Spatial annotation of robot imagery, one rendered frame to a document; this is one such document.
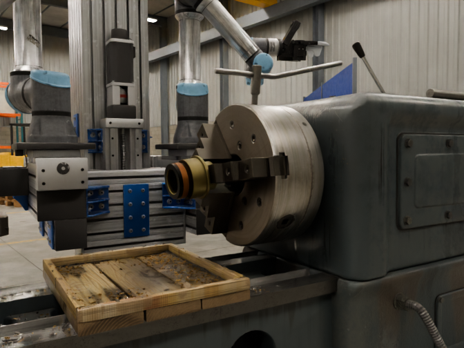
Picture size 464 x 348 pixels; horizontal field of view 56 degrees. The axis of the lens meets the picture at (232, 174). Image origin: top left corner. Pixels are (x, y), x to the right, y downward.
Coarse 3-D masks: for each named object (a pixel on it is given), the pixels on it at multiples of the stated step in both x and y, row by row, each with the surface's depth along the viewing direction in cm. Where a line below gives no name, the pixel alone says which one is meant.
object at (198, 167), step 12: (168, 168) 89; (180, 168) 86; (192, 168) 87; (204, 168) 88; (168, 180) 91; (180, 180) 85; (192, 180) 87; (204, 180) 88; (168, 192) 90; (180, 192) 86; (192, 192) 87; (204, 192) 89
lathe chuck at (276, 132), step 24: (216, 120) 102; (240, 120) 93; (264, 120) 87; (288, 120) 90; (240, 144) 94; (264, 144) 86; (288, 144) 86; (288, 168) 85; (264, 192) 86; (288, 192) 85; (240, 216) 94; (264, 216) 86; (240, 240) 95; (264, 240) 92
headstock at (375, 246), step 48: (384, 96) 90; (336, 144) 90; (384, 144) 89; (432, 144) 99; (336, 192) 91; (384, 192) 90; (432, 192) 99; (288, 240) 105; (336, 240) 91; (384, 240) 90; (432, 240) 102
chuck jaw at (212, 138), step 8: (200, 128) 100; (208, 128) 99; (216, 128) 100; (200, 136) 101; (208, 136) 98; (216, 136) 99; (200, 144) 96; (208, 144) 96; (216, 144) 97; (224, 144) 98; (200, 152) 94; (208, 152) 95; (216, 152) 96; (224, 152) 97; (208, 160) 94; (216, 160) 95; (224, 160) 96; (232, 160) 98; (240, 160) 99
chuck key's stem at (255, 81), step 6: (252, 66) 95; (258, 66) 94; (258, 72) 94; (252, 78) 95; (258, 78) 95; (252, 84) 95; (258, 84) 95; (252, 90) 95; (258, 90) 95; (252, 96) 96; (252, 102) 96
